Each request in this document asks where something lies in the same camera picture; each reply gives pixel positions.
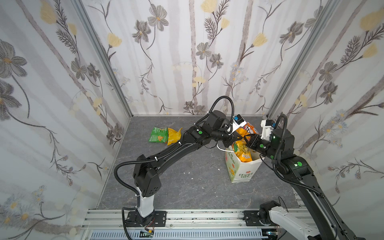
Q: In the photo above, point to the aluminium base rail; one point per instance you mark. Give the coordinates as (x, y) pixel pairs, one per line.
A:
(175, 219)

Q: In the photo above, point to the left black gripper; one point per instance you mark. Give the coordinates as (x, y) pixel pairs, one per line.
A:
(229, 141)

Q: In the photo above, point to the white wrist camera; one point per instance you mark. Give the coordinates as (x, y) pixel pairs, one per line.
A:
(238, 122)
(267, 128)

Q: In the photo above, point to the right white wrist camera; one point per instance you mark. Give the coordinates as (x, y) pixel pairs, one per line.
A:
(267, 128)

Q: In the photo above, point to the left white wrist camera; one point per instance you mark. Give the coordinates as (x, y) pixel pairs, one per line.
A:
(238, 122)

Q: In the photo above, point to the green snack packet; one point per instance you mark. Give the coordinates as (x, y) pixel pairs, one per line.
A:
(159, 135)

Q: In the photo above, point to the white floral paper bag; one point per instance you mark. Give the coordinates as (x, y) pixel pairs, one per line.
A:
(238, 171)

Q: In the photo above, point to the orange snack packet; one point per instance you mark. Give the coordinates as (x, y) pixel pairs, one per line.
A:
(247, 129)

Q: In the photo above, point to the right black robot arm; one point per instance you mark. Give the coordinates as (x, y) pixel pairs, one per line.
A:
(278, 146)

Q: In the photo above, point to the white vented cable duct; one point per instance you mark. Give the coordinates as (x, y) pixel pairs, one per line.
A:
(202, 234)

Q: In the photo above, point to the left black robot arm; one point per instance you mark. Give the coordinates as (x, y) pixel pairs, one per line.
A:
(217, 125)

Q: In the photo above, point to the yellow snack packet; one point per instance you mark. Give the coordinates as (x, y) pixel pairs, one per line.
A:
(173, 136)
(241, 151)

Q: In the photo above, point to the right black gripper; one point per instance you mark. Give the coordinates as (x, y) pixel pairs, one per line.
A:
(253, 142)

